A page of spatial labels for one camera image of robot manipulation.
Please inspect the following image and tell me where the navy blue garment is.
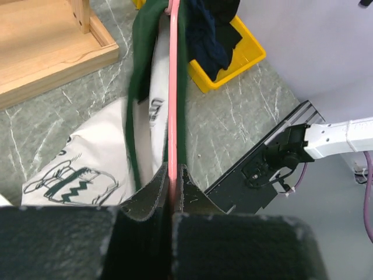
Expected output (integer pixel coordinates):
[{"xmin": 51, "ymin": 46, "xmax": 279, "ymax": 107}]
[{"xmin": 186, "ymin": 1, "xmax": 229, "ymax": 81}]

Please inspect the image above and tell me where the pink wire hanger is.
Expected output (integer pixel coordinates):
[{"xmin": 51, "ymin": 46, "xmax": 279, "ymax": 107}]
[{"xmin": 166, "ymin": 0, "xmax": 180, "ymax": 190}]

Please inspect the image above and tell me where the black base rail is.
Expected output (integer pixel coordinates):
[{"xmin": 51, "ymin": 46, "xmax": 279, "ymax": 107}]
[{"xmin": 205, "ymin": 101, "xmax": 324, "ymax": 214}]

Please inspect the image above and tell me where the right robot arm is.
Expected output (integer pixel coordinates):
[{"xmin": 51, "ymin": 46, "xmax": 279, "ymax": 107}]
[{"xmin": 263, "ymin": 117, "xmax": 372, "ymax": 170}]

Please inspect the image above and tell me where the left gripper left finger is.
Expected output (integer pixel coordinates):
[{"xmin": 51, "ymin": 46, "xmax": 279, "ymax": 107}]
[{"xmin": 1, "ymin": 164, "xmax": 170, "ymax": 279}]

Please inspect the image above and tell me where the yellow plastic tray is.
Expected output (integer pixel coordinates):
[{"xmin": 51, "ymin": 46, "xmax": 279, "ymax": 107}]
[{"xmin": 132, "ymin": 0, "xmax": 267, "ymax": 94}]

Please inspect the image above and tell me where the black garment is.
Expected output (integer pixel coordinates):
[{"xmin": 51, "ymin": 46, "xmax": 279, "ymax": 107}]
[{"xmin": 204, "ymin": 0, "xmax": 242, "ymax": 70}]

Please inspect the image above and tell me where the wooden clothes rack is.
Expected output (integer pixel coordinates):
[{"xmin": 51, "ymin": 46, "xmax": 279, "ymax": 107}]
[{"xmin": 1, "ymin": 1, "xmax": 119, "ymax": 109}]

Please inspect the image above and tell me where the green and white t shirt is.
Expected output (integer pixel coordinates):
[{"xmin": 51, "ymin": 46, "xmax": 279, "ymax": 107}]
[{"xmin": 21, "ymin": 1, "xmax": 188, "ymax": 206}]

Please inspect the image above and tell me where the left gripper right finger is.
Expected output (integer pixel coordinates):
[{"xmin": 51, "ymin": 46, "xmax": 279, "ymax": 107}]
[{"xmin": 171, "ymin": 164, "xmax": 329, "ymax": 279}]

